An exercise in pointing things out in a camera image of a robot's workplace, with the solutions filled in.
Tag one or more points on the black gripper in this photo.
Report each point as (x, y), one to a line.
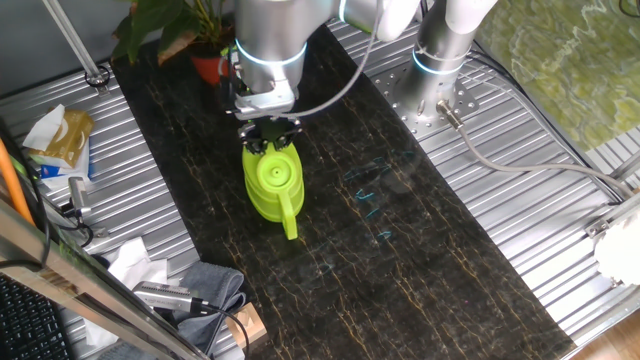
(272, 131)

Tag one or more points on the lime green watering can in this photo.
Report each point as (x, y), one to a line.
(272, 190)

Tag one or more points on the plant in red pot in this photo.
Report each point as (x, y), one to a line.
(140, 20)

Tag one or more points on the grey towel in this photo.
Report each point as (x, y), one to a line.
(215, 287)

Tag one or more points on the black marble pattern mat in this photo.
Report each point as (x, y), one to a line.
(400, 250)

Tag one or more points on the white paper towel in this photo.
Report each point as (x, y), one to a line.
(132, 262)

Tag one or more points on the wooden block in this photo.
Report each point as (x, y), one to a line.
(247, 325)

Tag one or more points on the yellow tissue pack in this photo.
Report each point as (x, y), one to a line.
(70, 135)

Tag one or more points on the blue white tissue pack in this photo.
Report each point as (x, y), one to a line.
(65, 172)

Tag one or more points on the orange pole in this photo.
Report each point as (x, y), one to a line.
(12, 182)

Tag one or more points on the black keyboard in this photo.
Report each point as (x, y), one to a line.
(27, 325)

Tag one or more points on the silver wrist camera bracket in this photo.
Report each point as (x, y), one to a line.
(262, 105)

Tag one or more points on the perforated silver base plate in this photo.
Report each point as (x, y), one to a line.
(395, 90)

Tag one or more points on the silver ribbed camera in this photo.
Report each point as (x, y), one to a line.
(162, 296)

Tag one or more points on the aluminium camera mount bar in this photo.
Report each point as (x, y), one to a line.
(97, 231)

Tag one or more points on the small grey camera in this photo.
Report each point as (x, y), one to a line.
(79, 192)

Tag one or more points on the aluminium frame pole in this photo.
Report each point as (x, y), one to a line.
(75, 42)

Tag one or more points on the reflective aluminium frame beam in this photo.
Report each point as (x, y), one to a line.
(75, 280)

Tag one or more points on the aluminium corner bracket profile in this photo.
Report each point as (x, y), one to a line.
(607, 220)

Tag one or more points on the aluminium frame bar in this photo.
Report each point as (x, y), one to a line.
(627, 169)

